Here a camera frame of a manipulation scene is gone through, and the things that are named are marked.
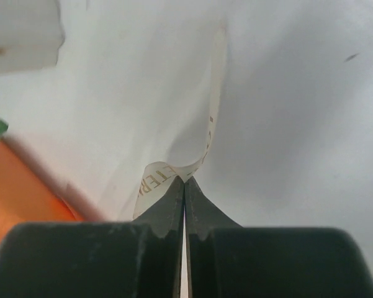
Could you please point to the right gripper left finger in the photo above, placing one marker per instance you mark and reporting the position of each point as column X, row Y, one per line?
column 141, row 258

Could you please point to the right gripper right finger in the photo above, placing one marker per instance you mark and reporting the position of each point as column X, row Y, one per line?
column 225, row 259

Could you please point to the orange wrapping paper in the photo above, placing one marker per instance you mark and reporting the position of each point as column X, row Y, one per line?
column 25, row 198

